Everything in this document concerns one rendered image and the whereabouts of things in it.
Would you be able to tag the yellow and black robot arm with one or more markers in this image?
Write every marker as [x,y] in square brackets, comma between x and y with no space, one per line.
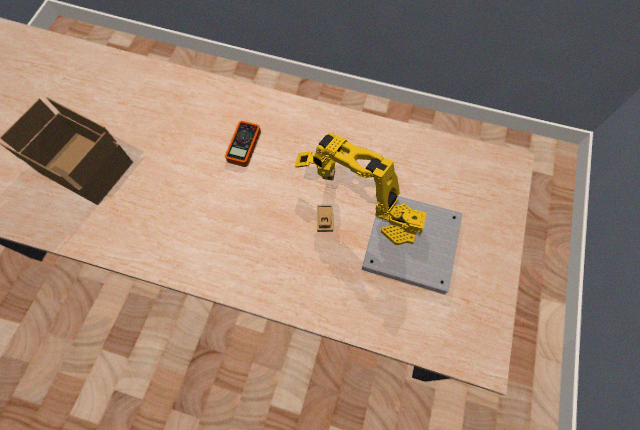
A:
[385,178]

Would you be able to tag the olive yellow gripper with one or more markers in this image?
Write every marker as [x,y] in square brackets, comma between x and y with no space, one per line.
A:
[305,158]

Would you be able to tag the orange digital multimeter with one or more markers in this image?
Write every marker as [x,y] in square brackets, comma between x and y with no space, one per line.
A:
[243,143]

